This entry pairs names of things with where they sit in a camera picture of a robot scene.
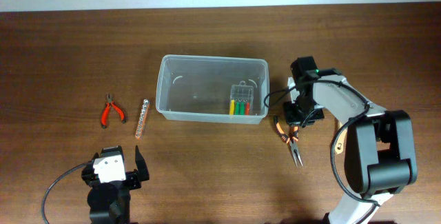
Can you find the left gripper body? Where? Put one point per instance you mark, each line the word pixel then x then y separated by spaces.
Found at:
pixel 132 180

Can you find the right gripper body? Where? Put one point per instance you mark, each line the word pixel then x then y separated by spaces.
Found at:
pixel 302 112

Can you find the orange-handled needle-nose pliers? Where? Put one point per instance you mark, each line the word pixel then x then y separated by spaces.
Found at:
pixel 291 139

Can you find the clear screwdriver bit case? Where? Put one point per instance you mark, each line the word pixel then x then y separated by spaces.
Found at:
pixel 241 99

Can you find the orange scraper with wooden handle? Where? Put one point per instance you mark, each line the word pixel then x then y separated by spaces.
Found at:
pixel 340 143

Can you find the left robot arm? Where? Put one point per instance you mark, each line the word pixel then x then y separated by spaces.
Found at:
pixel 110 184

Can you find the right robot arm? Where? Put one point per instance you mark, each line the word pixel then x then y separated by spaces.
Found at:
pixel 372 155

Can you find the clear plastic container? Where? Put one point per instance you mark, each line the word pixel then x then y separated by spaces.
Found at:
pixel 197 88

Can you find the orange socket bit rail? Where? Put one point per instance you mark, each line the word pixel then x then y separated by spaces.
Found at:
pixel 142 119

